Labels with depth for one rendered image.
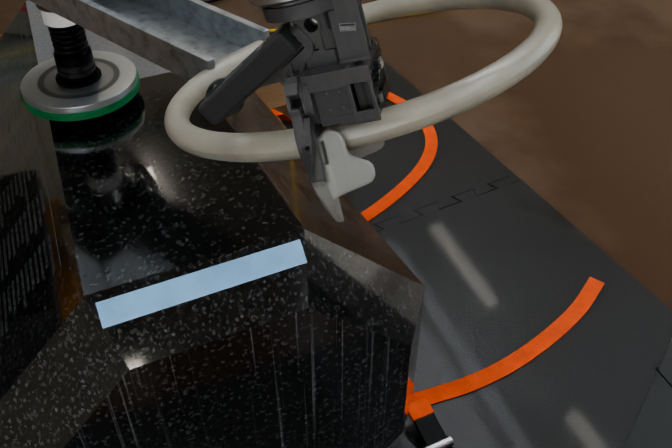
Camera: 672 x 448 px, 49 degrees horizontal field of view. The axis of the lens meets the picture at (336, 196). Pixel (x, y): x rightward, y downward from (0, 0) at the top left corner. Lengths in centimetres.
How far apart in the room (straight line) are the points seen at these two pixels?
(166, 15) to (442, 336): 121
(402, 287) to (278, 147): 67
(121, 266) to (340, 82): 58
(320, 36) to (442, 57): 268
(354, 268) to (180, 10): 50
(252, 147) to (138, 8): 61
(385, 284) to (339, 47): 71
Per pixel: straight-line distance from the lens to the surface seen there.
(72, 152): 138
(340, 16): 64
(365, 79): 64
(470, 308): 215
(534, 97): 311
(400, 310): 133
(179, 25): 122
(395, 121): 69
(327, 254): 118
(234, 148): 74
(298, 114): 65
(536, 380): 203
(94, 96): 143
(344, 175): 68
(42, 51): 173
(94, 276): 113
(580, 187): 267
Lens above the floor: 160
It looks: 40 degrees down
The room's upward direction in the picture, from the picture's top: straight up
